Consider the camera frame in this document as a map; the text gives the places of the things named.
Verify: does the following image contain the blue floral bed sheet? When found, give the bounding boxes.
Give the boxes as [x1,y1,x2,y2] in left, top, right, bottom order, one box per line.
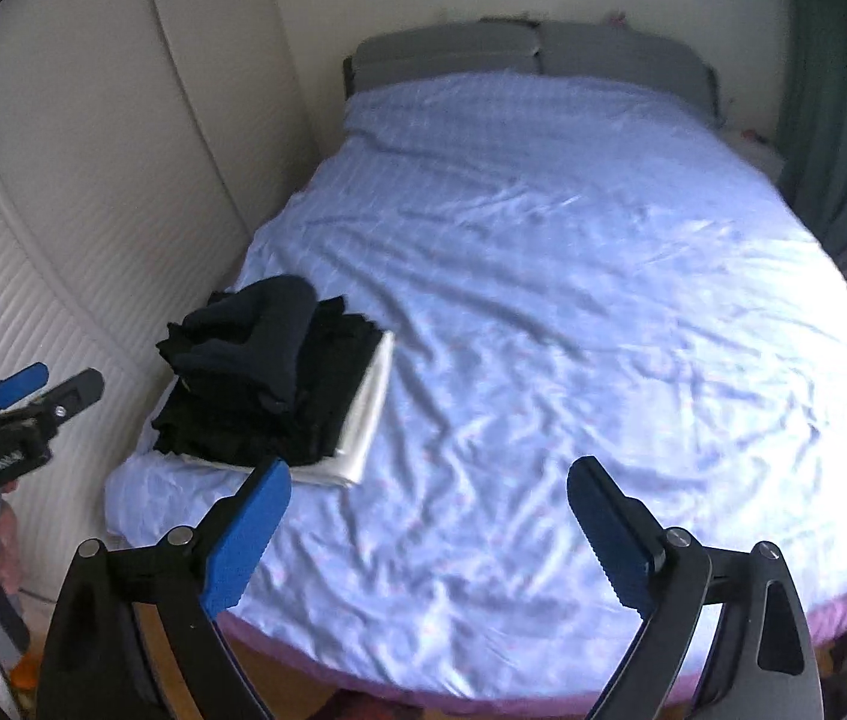
[103,70,847,699]

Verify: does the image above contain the grey padded headboard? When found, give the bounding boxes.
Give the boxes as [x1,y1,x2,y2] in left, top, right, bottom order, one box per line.
[342,18,721,124]

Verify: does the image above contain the purple mattress cover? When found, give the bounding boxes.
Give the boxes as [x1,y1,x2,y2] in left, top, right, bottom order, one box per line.
[103,291,847,717]

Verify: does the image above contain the black sweatpants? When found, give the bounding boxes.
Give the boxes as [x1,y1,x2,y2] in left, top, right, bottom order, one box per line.
[157,275,318,413]

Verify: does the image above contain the white nightstand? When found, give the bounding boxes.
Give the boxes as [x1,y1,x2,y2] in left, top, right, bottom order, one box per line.
[720,128,785,184]

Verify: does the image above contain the folded black garment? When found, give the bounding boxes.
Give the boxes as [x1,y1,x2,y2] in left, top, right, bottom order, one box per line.
[152,275,394,479]

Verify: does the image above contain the cream louvered wardrobe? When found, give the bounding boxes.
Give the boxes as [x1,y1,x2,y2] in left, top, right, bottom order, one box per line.
[0,0,318,598]

